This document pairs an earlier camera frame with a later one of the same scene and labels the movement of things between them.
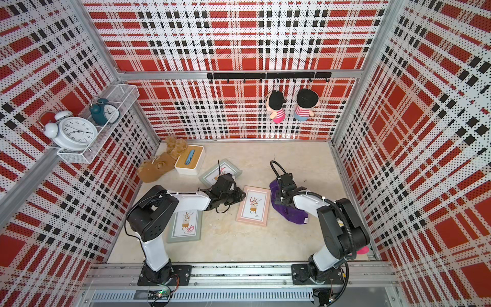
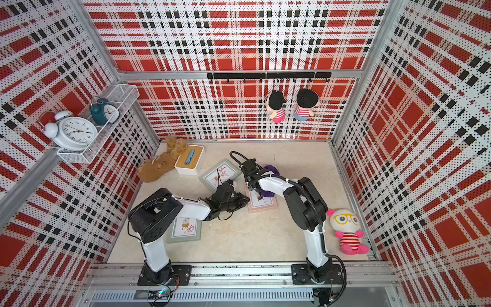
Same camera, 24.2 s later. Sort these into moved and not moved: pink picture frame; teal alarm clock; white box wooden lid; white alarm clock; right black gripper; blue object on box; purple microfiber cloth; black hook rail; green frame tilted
Moved: right black gripper; purple microfiber cloth; pink picture frame
Not moved: black hook rail; white box wooden lid; blue object on box; green frame tilted; white alarm clock; teal alarm clock
